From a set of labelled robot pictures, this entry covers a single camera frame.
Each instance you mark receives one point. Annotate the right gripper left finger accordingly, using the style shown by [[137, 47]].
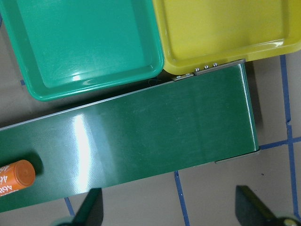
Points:
[[91, 211]]

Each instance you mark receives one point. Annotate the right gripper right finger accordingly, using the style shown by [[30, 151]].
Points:
[[251, 211]]

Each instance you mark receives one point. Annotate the orange cylinder with 4680 print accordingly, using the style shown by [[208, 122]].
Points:
[[16, 176]]

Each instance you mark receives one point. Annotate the green conveyor belt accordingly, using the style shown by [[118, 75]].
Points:
[[160, 129]]

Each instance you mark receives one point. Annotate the green plastic tray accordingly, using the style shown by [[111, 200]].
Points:
[[68, 47]]

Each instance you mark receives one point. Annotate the yellow plastic tray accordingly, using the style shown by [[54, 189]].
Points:
[[195, 33]]

